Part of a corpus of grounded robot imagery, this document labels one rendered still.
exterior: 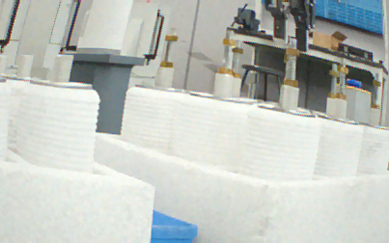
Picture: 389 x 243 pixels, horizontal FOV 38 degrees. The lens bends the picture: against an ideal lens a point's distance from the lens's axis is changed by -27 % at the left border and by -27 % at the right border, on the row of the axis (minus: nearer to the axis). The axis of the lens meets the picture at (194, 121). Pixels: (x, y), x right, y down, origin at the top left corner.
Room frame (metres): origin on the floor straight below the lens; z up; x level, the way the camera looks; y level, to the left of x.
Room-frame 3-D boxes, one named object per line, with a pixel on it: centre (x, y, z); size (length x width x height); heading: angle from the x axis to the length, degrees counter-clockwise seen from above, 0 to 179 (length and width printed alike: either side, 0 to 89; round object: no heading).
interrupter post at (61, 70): (0.61, 0.13, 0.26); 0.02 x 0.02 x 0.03
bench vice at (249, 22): (5.66, -0.31, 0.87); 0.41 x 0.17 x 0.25; 156
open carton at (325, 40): (5.76, -1.11, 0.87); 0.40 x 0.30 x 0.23; 52
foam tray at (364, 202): (0.96, -0.12, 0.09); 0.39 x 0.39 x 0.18; 39
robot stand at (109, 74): (1.31, 0.20, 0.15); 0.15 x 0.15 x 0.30; 66
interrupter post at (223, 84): (0.89, -0.03, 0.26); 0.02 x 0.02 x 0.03
